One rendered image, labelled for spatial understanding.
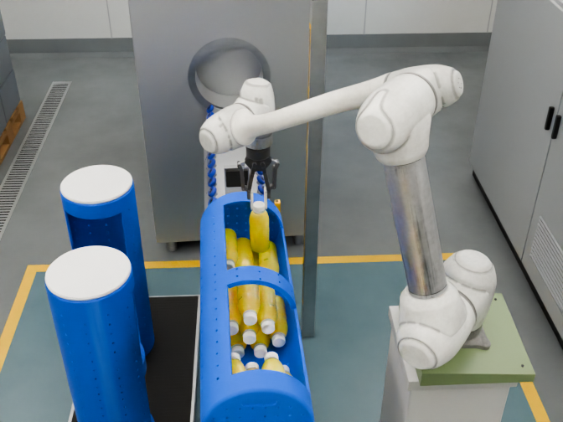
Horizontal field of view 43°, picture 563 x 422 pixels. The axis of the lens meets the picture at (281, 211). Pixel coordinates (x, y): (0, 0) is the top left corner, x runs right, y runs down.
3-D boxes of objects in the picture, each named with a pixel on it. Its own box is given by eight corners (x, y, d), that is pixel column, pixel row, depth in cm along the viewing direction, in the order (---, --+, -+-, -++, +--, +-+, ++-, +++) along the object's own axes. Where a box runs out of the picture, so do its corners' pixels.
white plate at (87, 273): (100, 307, 223) (100, 310, 223) (146, 256, 244) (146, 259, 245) (27, 285, 231) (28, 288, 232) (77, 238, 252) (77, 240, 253)
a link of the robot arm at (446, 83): (399, 59, 184) (374, 78, 175) (464, 48, 172) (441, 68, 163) (411, 107, 188) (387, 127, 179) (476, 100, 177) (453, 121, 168)
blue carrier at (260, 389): (280, 256, 259) (284, 189, 243) (310, 462, 188) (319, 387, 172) (200, 257, 256) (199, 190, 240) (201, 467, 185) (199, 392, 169)
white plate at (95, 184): (56, 172, 289) (56, 174, 290) (64, 208, 268) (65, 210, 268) (125, 159, 297) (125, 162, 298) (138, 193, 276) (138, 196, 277)
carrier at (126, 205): (87, 331, 339) (97, 373, 318) (55, 173, 290) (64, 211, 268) (147, 316, 348) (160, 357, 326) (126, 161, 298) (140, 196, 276)
